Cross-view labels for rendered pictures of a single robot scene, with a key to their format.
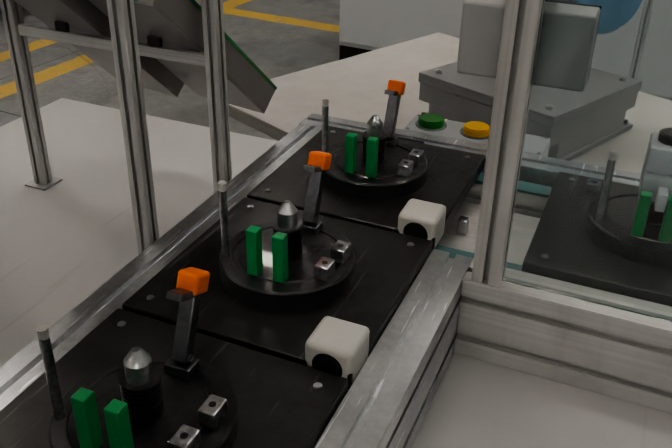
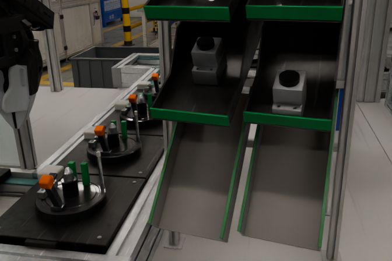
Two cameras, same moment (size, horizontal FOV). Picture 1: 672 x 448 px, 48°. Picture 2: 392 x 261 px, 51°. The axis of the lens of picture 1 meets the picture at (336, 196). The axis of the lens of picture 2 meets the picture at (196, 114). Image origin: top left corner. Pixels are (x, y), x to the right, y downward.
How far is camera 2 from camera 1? 1.66 m
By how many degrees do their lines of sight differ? 130
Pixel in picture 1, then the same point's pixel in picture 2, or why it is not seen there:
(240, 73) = (165, 177)
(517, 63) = not seen: hidden behind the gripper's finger
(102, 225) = not seen: hidden behind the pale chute
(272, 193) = (131, 181)
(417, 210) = (53, 168)
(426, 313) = (61, 152)
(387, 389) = (79, 135)
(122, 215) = (247, 240)
